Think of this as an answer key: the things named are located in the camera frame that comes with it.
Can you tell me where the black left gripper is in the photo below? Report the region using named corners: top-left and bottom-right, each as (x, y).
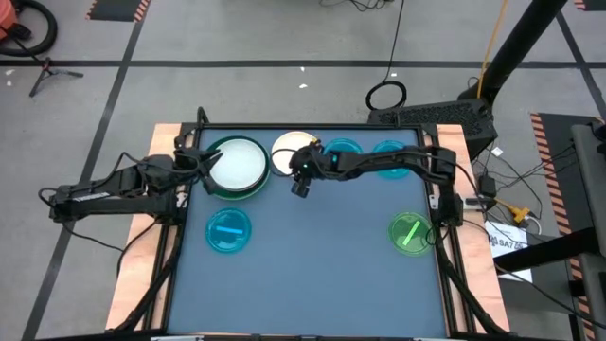
top-left (172, 146), bottom-right (224, 196)

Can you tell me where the small cream plastic plate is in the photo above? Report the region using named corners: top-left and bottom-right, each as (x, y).
top-left (271, 131), bottom-right (318, 175)

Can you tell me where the large white plastic plate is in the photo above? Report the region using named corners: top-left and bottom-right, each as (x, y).
top-left (207, 137), bottom-right (269, 193)

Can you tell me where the large dark green plastic plate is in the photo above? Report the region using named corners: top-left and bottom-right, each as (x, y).
top-left (201, 135), bottom-right (272, 201)

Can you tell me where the small blue plastic plate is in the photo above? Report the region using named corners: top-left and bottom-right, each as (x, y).
top-left (371, 139), bottom-right (413, 180)
top-left (205, 206), bottom-right (253, 254)
top-left (323, 137), bottom-right (365, 158)

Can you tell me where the small light green plastic plate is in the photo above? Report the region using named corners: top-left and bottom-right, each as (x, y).
top-left (387, 211), bottom-right (436, 258)

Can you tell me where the blue table mat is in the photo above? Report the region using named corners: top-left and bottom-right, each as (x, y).
top-left (166, 128), bottom-right (449, 338)

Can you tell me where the black power adapter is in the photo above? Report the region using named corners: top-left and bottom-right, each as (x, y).
top-left (477, 173), bottom-right (497, 198)

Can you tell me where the small black tripod stand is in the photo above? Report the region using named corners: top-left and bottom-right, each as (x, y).
top-left (28, 56), bottom-right (85, 99)

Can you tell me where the white printed paper sheet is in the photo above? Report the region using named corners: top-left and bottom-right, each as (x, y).
top-left (483, 220), bottom-right (534, 283)

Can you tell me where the yellow power plug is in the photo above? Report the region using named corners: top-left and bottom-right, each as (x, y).
top-left (508, 206), bottom-right (531, 224)

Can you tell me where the thick black pole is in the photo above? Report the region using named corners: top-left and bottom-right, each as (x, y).
top-left (457, 0), bottom-right (568, 113)

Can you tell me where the orange vacuum cleaner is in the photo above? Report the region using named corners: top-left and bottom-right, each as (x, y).
top-left (0, 0), bottom-right (18, 42)

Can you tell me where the black crossbeam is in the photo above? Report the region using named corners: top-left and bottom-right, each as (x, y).
top-left (491, 226), bottom-right (600, 274)

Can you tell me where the grey furniture piece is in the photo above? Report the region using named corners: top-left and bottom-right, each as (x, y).
top-left (570, 121), bottom-right (606, 341)

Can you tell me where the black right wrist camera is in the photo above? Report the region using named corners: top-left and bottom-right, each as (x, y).
top-left (290, 177), bottom-right (312, 199)

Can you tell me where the black metal table frame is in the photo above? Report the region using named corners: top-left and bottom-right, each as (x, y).
top-left (106, 106), bottom-right (510, 341)

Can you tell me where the black coiled cable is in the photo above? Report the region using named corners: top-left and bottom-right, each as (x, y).
top-left (365, 0), bottom-right (408, 112)

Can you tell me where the black cable bundle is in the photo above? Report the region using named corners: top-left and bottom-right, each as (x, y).
top-left (319, 0), bottom-right (394, 13)

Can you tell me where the black vacuum hose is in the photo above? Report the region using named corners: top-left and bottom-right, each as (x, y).
top-left (0, 0), bottom-right (59, 58)

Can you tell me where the yellow cable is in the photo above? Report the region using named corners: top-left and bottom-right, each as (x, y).
top-left (476, 0), bottom-right (508, 99)

